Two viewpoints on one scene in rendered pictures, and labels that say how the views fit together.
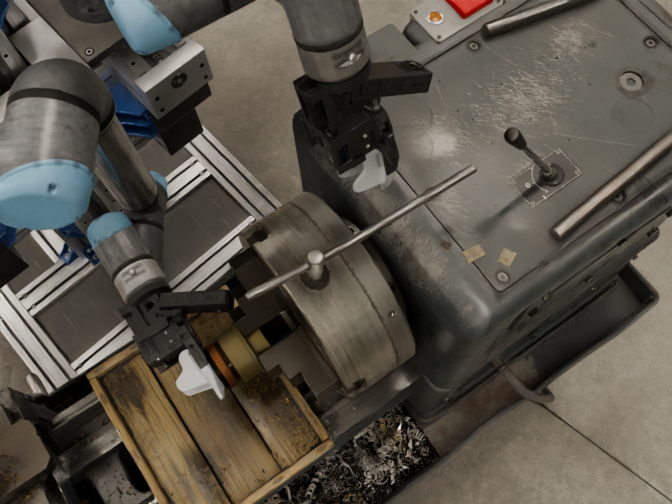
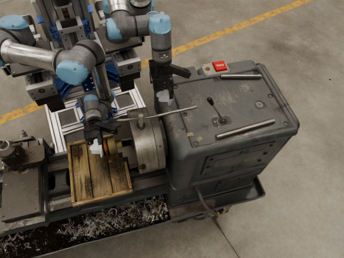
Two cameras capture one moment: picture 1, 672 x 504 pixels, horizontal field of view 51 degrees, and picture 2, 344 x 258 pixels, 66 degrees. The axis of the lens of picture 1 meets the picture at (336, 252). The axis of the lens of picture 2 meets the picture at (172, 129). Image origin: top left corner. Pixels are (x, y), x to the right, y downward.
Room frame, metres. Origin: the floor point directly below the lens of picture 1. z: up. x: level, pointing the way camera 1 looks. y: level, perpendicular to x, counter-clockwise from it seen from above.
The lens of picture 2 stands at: (-0.25, -0.22, 2.23)
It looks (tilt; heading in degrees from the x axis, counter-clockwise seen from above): 58 degrees down; 11
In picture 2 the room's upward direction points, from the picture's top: 5 degrees clockwise
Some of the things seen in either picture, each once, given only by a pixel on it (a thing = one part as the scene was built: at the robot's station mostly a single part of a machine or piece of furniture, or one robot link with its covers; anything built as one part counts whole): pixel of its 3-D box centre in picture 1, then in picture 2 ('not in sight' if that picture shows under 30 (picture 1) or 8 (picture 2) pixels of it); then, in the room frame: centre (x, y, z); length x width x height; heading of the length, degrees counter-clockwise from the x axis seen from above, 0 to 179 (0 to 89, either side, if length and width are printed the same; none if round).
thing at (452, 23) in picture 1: (454, 17); (214, 71); (0.75, -0.22, 1.23); 0.13 x 0.08 x 0.05; 120
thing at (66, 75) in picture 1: (108, 148); (99, 74); (0.59, 0.35, 1.19); 0.12 x 0.11 x 0.49; 86
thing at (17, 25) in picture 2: not in sight; (16, 31); (0.62, 0.77, 1.33); 0.13 x 0.12 x 0.14; 176
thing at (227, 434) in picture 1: (209, 410); (99, 167); (0.22, 0.25, 0.89); 0.36 x 0.30 x 0.04; 30
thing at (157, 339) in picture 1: (162, 326); (93, 131); (0.32, 0.28, 1.08); 0.12 x 0.09 x 0.08; 30
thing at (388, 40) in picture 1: (382, 57); (188, 74); (0.68, -0.10, 1.24); 0.09 x 0.08 x 0.03; 120
